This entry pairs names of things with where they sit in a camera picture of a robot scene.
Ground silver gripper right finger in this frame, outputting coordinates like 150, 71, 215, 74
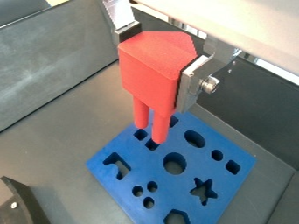
175, 38, 240, 113

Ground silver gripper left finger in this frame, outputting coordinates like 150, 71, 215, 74
103, 0, 142, 44

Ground red three prong block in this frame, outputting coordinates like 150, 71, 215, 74
118, 31, 198, 144

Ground black curved object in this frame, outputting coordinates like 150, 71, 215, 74
0, 176, 51, 224

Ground blue shape sorting board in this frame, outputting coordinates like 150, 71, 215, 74
87, 113, 256, 224

